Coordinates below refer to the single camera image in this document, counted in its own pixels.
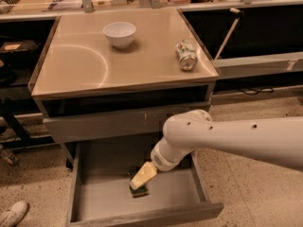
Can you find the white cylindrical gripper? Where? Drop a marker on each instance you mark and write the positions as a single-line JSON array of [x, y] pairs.
[[162, 160]]

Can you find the green and yellow sponge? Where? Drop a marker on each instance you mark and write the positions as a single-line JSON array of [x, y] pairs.
[[139, 192]]

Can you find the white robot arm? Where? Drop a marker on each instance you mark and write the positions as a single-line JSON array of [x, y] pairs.
[[278, 141]]

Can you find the grey top drawer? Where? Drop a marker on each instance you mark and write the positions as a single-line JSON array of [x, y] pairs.
[[115, 123]]

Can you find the open grey middle drawer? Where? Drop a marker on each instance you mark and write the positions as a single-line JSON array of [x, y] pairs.
[[100, 194]]

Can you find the grey drawer cabinet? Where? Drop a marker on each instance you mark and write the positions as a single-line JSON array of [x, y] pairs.
[[81, 73]]

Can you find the silver soda can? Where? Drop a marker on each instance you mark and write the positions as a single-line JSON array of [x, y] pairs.
[[186, 55]]

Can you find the grey low shelf beam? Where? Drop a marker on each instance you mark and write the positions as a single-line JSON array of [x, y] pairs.
[[259, 65]]

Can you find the white ceramic bowl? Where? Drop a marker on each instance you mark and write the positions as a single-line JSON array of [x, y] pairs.
[[119, 34]]

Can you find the white sneaker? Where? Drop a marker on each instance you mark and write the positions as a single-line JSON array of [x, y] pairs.
[[12, 216]]

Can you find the black bag on shelf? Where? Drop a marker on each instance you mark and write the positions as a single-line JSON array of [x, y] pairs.
[[20, 54]]

